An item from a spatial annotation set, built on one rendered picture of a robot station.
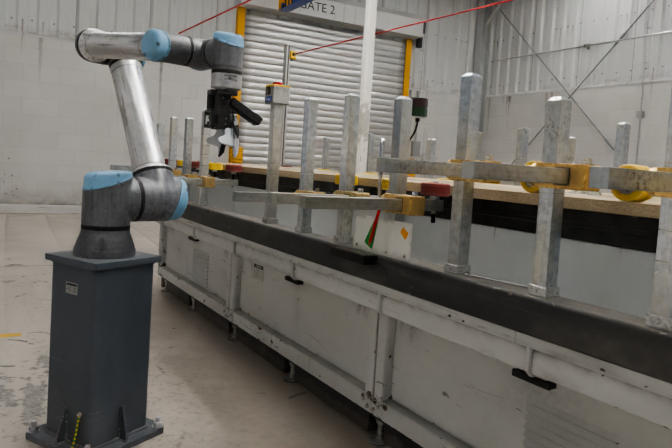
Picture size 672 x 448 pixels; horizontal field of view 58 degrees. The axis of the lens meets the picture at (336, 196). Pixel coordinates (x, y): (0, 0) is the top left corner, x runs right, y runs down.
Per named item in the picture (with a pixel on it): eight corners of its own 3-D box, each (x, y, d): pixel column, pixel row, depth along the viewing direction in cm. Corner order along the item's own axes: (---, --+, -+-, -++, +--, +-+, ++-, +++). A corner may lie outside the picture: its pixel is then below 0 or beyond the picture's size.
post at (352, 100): (340, 250, 184) (351, 92, 182) (334, 249, 187) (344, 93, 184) (350, 250, 186) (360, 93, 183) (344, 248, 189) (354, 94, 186)
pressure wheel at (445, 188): (431, 224, 161) (434, 181, 161) (412, 221, 168) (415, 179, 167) (453, 224, 166) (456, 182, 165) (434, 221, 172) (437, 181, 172)
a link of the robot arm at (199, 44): (176, 37, 186) (199, 33, 177) (208, 44, 194) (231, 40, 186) (175, 67, 187) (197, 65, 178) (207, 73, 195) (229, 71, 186)
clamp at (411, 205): (409, 215, 156) (411, 196, 155) (378, 210, 167) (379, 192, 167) (426, 216, 159) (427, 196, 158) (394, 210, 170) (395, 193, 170)
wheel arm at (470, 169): (474, 179, 102) (475, 158, 102) (459, 178, 105) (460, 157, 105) (642, 189, 129) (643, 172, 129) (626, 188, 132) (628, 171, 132)
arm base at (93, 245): (98, 261, 183) (99, 228, 183) (60, 253, 193) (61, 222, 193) (147, 255, 200) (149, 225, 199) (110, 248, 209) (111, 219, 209)
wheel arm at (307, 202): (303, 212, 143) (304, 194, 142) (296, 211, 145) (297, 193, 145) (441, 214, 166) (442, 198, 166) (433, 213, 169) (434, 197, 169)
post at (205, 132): (199, 209, 289) (204, 109, 287) (197, 209, 292) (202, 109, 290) (206, 209, 291) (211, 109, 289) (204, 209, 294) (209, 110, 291)
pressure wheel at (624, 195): (634, 157, 127) (603, 175, 133) (650, 190, 124) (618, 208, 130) (650, 158, 131) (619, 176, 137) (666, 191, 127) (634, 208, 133)
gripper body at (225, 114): (203, 130, 181) (205, 89, 180) (231, 132, 185) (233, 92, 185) (210, 129, 174) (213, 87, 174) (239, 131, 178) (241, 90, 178)
